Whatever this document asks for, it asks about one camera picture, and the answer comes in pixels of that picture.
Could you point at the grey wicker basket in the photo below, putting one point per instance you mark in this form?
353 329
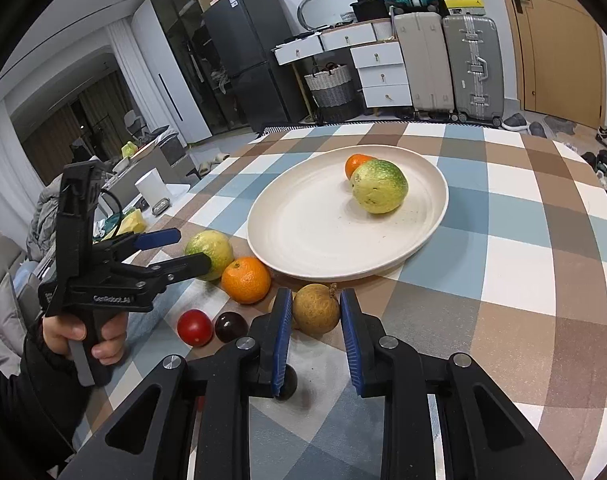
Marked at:
331 92

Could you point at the yellow green guava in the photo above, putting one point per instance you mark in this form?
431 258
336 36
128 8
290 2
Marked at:
378 187
208 244

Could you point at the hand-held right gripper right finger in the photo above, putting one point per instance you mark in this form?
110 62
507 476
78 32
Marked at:
351 342

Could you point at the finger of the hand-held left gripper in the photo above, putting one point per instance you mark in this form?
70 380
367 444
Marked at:
183 265
158 238

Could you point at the dark purple plum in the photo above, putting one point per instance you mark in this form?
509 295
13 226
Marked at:
229 325
289 384

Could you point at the red tomato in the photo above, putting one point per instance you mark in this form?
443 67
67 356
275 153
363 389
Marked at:
195 328

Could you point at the beige suitcase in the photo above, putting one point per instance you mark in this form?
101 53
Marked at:
423 60

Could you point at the chrome curved frame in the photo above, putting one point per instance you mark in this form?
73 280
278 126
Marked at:
308 5

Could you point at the white wardrobe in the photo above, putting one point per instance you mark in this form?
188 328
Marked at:
153 70

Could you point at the small orange mandarin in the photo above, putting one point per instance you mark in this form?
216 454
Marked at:
356 165

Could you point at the large orange mandarin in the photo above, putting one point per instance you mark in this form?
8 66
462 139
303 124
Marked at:
246 280

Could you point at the striped floor mat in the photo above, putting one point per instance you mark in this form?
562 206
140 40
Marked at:
273 132

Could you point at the silver suitcase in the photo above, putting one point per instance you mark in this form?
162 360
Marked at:
471 60

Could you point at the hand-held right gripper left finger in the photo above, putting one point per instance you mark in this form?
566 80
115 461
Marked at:
283 332

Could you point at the grey slipper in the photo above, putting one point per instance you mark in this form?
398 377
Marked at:
537 128
514 122

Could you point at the white drawer cabinet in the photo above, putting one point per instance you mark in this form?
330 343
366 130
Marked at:
381 75

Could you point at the beige slipper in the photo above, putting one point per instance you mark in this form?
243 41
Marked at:
221 158
206 168

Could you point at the person's left hand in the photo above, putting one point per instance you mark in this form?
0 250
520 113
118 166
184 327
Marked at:
58 332

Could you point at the brown longan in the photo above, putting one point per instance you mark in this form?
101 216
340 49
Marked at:
316 310

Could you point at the person's left forearm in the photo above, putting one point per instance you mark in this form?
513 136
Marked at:
23 410

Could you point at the black yellow box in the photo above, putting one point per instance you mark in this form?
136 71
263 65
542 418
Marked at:
458 6

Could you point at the checked tablecloth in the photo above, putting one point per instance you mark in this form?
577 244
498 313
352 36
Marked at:
508 260

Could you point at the grey jacket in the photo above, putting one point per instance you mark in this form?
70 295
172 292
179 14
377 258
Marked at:
43 220

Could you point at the dark grey fridge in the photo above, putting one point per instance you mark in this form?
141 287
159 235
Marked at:
253 60

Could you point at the wooden door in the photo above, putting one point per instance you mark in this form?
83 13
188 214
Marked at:
558 50

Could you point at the cream round plate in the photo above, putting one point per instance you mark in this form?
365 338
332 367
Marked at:
308 220

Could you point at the black storage box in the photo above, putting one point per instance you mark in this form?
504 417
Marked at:
368 9

